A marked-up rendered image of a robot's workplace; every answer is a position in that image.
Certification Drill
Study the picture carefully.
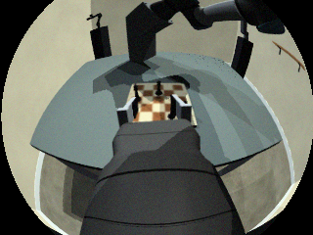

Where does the brown and cream chessboard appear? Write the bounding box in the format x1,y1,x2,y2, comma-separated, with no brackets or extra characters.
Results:
126,83,191,122

